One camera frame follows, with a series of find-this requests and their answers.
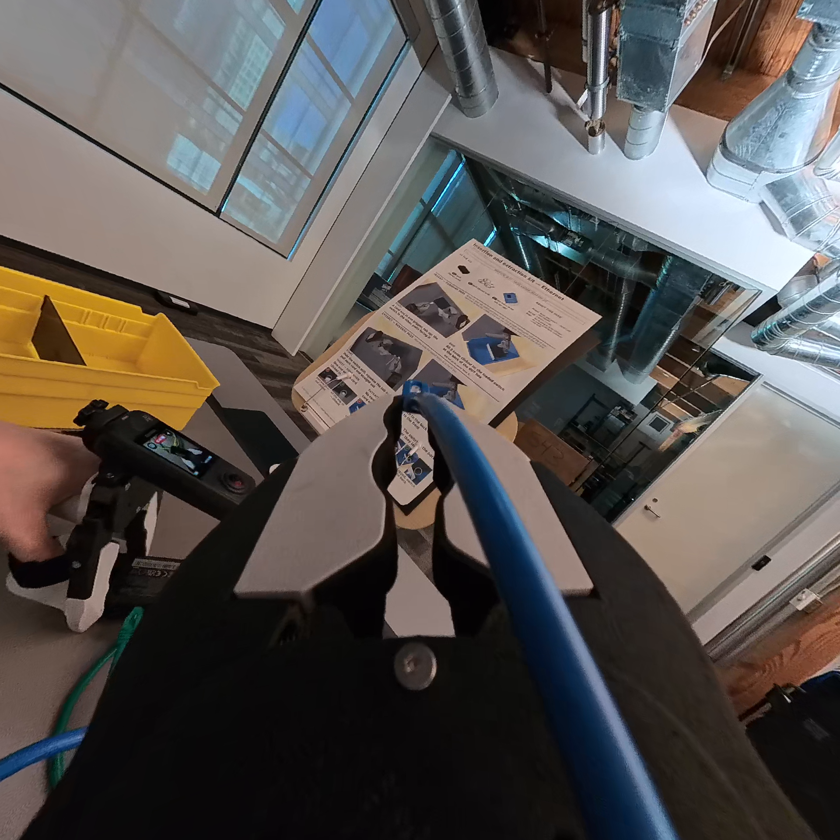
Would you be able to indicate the interior glass window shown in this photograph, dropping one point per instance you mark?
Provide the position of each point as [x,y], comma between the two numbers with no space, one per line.
[590,262]

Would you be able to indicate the black bag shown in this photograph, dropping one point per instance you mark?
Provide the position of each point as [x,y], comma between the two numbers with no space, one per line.
[800,754]

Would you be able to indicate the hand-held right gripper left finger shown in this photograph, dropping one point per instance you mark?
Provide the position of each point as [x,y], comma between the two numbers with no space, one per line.
[315,525]

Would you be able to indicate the instruction poster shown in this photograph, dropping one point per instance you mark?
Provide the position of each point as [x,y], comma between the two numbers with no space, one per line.
[472,308]

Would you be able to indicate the black flat pad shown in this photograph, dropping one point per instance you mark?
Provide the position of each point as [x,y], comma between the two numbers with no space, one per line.
[262,439]

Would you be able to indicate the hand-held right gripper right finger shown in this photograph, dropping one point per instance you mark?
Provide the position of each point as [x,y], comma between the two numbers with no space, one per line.
[541,525]

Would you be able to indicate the large silver conical duct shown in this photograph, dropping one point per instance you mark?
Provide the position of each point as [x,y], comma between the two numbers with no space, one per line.
[774,131]

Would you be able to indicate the foil wrapped rectangular duct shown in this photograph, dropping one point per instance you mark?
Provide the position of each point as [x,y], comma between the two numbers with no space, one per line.
[649,52]

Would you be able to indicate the white door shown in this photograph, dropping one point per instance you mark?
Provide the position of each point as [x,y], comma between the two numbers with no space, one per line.
[735,492]

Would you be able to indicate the large window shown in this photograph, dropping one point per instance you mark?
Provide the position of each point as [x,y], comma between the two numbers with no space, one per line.
[197,98]

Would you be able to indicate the silver insulated pipe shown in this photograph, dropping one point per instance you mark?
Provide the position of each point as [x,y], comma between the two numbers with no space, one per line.
[596,79]

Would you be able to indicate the yellow plastic bin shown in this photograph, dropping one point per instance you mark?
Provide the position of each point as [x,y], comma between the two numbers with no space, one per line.
[131,394]

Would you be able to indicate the person's left hand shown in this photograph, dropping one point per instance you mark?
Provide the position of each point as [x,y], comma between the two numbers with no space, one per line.
[39,472]

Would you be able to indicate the round spiral air duct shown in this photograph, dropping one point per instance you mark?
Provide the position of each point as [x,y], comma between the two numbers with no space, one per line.
[463,52]

